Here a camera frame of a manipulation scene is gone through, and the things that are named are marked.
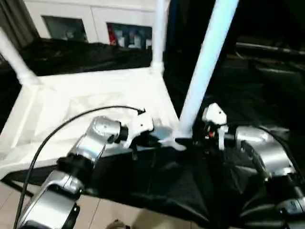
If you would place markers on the white plastic table leg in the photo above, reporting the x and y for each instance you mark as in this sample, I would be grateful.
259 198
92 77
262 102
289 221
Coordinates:
207 59
16 59
160 31

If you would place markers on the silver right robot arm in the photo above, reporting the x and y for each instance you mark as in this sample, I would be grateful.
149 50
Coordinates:
267 155

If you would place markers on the black work mat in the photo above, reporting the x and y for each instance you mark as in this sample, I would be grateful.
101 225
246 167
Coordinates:
178 179

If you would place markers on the red package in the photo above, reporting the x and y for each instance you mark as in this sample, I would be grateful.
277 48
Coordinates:
112 37

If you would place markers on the white glass-door cabinet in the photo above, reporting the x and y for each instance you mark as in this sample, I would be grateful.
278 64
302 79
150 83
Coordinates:
95 12

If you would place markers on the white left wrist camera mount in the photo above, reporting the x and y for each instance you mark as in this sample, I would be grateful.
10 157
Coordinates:
140 124

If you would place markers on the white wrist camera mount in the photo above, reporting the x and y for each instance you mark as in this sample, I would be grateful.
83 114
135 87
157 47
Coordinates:
140 124
215 117

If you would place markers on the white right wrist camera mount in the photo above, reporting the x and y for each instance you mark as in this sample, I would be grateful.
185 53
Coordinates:
215 117

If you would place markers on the dark metal rail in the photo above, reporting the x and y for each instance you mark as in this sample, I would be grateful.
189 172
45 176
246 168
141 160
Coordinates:
269 47

